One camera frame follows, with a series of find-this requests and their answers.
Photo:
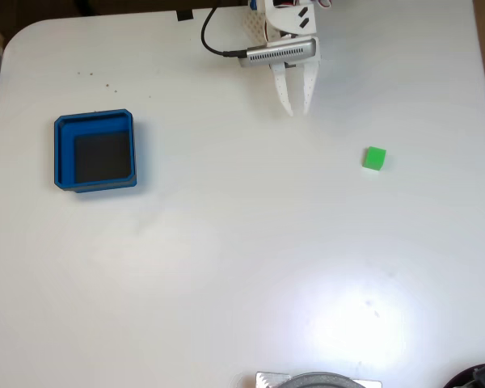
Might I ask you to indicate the green cube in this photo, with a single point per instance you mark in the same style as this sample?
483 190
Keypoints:
374 158

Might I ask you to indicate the blue square box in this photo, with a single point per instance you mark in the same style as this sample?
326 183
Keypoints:
64 153

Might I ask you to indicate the black tape piece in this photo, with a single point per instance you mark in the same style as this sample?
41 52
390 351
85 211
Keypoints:
184 15

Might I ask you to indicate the silver metal plate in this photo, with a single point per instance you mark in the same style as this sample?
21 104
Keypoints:
266 380

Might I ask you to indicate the grey round object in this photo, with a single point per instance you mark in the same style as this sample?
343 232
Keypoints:
323 380

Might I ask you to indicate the black object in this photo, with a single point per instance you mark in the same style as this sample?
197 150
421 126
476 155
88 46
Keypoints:
483 376

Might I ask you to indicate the silver camera box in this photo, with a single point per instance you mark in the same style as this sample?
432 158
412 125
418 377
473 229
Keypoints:
281 52

